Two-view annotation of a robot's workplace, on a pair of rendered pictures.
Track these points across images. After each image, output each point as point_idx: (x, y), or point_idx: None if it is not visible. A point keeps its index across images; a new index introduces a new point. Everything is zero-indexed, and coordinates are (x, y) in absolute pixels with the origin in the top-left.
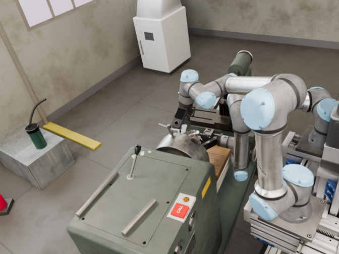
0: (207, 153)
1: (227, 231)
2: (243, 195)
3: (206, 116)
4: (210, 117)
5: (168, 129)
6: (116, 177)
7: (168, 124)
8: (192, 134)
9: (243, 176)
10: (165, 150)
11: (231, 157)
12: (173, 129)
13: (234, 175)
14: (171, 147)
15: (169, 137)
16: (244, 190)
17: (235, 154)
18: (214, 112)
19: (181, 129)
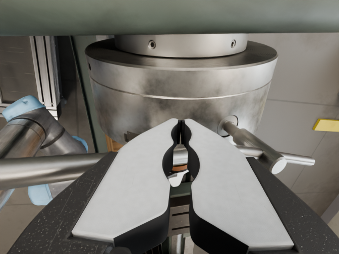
0: (99, 124)
1: (78, 35)
2: (90, 109)
3: (185, 216)
4: (177, 218)
5: (266, 146)
6: None
7: (278, 172)
8: (180, 172)
9: (9, 107)
10: (238, 59)
11: (77, 148)
12: (243, 149)
13: (38, 104)
14: (216, 66)
15: (243, 120)
16: (93, 119)
17: (5, 148)
18: (174, 230)
19: (170, 146)
